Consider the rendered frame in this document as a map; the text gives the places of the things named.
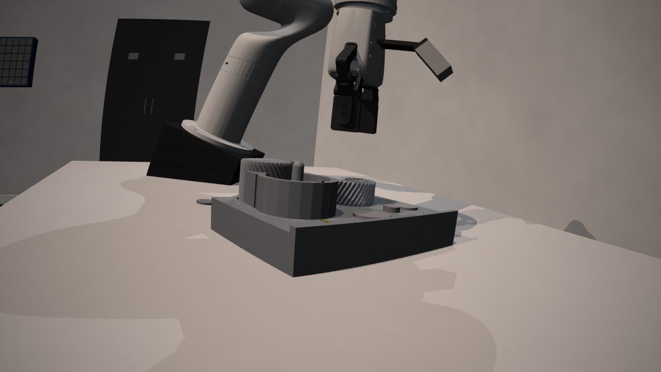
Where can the grey toothed gear with yellow arrow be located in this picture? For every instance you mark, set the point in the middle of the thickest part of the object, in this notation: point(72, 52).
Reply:
point(355, 191)

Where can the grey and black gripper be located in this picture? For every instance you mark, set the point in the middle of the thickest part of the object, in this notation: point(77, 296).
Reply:
point(355, 38)

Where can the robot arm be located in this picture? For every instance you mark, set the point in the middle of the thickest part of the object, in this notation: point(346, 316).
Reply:
point(254, 55)

